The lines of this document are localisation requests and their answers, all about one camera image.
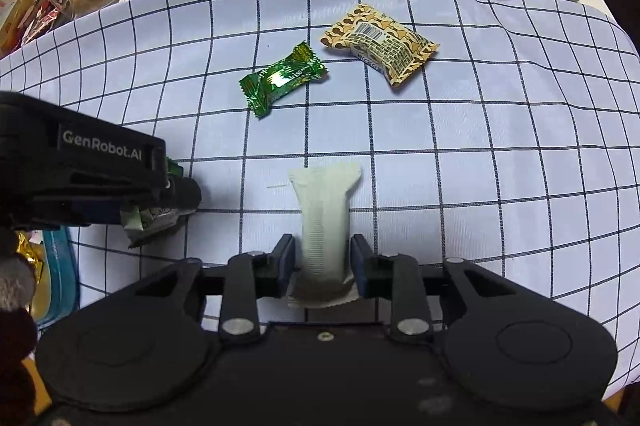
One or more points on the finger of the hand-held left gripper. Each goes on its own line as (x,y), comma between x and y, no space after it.
(107,216)
(182,194)

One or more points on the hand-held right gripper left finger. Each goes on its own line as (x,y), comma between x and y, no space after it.
(286,261)

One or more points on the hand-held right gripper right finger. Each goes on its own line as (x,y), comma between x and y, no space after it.
(357,263)

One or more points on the light green snack packet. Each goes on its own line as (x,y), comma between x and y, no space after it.
(147,224)

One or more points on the white snack bar packet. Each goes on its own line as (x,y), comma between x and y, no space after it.
(322,216)

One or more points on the teal tray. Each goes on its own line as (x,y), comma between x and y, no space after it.
(62,271)

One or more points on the gold foil wrapper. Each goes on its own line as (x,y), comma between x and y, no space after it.
(29,253)

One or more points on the dark green shiny candy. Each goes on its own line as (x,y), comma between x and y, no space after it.
(280,78)

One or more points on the red snack packets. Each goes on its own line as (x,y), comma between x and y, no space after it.
(47,18)

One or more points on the yellow cardboard box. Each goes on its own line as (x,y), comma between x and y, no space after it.
(12,23)

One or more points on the blue checkered tablecloth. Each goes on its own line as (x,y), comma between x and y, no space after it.
(500,156)

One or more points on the brown patterned snack packet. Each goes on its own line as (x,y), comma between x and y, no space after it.
(380,41)

